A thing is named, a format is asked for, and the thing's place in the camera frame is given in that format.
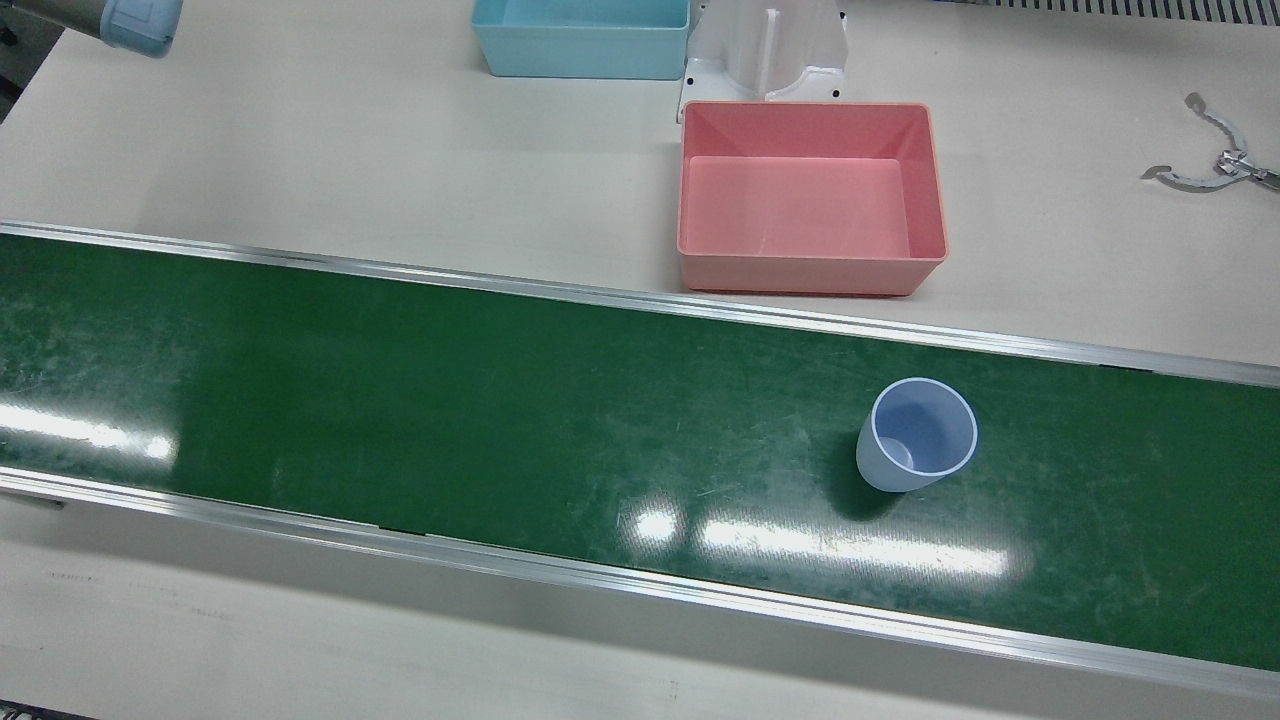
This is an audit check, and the pink plastic box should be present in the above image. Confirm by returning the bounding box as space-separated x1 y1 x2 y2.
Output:
676 100 949 297

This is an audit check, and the grey roller track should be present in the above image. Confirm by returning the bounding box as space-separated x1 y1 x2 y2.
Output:
940 0 1280 26

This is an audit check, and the light blue plastic box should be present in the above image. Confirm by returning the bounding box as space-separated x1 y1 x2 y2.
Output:
470 0 693 81

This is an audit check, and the green conveyor belt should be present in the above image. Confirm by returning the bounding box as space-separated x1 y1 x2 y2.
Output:
0 220 1280 701

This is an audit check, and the white column pedestal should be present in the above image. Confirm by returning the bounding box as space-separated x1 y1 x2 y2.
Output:
676 0 851 126

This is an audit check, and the blue plastic cup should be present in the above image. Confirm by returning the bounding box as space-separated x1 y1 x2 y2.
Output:
855 377 980 494

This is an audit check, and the metal grabber tool green handle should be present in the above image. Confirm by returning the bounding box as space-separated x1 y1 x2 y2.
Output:
1140 92 1280 193

